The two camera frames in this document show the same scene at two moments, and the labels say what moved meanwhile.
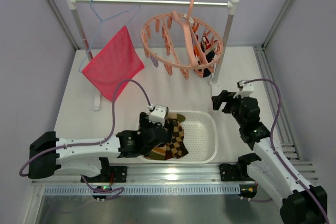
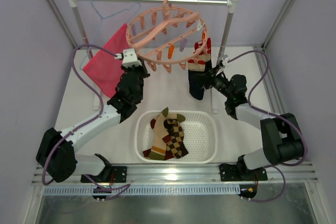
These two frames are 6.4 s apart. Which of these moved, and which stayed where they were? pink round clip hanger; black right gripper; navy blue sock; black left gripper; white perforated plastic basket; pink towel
Moved: black left gripper; pink round clip hanger; navy blue sock; black right gripper
Stayed: pink towel; white perforated plastic basket
